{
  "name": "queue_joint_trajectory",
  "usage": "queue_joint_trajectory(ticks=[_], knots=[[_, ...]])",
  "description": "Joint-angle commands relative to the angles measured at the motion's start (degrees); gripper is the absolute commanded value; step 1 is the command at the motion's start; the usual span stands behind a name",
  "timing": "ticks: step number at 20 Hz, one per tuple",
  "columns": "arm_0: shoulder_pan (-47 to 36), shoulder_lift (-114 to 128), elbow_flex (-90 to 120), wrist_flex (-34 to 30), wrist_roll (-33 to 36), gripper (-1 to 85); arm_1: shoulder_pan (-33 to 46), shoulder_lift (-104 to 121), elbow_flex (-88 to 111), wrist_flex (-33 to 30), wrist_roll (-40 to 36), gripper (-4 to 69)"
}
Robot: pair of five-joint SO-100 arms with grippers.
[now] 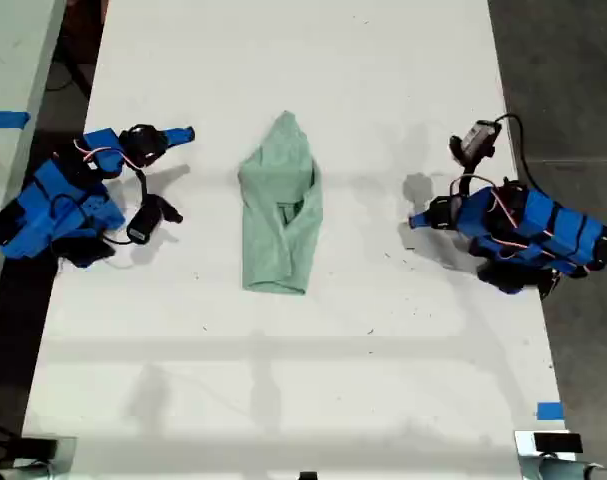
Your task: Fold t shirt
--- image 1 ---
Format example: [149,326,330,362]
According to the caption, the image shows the white side table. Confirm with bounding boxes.
[0,0,68,321]

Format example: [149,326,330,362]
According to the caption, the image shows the metal table clamp bracket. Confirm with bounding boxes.
[513,429,584,480]
[12,435,78,480]

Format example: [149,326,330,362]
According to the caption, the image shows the small black box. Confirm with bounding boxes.
[532,432,583,454]
[20,438,59,459]

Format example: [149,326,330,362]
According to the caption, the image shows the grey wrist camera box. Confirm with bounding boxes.
[460,119,503,154]

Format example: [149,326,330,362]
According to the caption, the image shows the grey metal pipe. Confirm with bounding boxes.
[0,462,54,480]
[540,457,607,480]

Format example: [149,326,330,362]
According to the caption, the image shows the black camera stalk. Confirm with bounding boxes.
[449,134,497,196]
[135,168,152,204]

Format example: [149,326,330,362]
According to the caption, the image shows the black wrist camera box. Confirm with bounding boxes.
[126,195,184,246]

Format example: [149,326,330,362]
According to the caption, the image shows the long blue tape strip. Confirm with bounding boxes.
[0,110,32,130]

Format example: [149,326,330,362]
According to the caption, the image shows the pale green t-shirt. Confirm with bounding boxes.
[237,110,324,296]

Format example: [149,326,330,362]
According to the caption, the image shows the black floor cable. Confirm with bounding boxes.
[45,52,92,100]

